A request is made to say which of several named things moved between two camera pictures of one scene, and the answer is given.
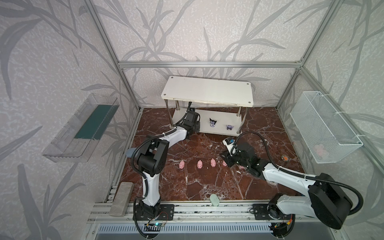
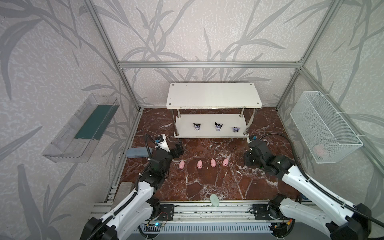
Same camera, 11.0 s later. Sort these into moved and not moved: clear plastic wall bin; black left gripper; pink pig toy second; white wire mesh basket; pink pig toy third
Moved: black left gripper
Not moved: pink pig toy second; clear plastic wall bin; pink pig toy third; white wire mesh basket
